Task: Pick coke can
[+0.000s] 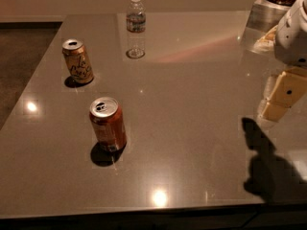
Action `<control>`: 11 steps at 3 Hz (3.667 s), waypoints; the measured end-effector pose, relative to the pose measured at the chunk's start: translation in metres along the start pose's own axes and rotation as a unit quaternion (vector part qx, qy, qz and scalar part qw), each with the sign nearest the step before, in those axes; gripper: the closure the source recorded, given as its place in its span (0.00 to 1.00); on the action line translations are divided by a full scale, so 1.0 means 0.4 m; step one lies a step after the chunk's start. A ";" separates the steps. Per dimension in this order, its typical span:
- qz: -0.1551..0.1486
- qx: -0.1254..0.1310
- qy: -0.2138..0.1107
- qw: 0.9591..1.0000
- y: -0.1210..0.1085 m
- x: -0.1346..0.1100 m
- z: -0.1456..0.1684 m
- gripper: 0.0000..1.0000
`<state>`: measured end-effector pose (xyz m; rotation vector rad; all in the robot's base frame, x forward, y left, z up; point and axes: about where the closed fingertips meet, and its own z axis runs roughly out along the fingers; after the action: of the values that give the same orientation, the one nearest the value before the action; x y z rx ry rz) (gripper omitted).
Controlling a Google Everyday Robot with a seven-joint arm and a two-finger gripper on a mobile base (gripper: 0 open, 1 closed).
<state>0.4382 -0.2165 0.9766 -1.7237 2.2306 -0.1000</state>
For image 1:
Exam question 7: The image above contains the red coke can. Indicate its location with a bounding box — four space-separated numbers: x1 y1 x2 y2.
89 97 127 153

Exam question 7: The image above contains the snack packet on counter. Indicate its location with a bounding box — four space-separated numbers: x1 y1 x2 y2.
254 26 277 52

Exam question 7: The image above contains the metal snack dispenser base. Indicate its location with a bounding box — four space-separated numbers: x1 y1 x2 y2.
246 0 289 32

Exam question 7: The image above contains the gold LaCroix can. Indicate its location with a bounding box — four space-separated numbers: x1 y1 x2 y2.
62 38 94 84

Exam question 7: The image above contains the clear plastic water bottle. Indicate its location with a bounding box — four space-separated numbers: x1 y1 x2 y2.
126 0 146 59

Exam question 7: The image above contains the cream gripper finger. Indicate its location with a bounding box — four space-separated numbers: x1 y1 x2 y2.
263 75 277 100
261 102 288 122

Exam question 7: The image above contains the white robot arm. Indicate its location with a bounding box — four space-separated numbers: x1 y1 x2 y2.
258 0 307 122

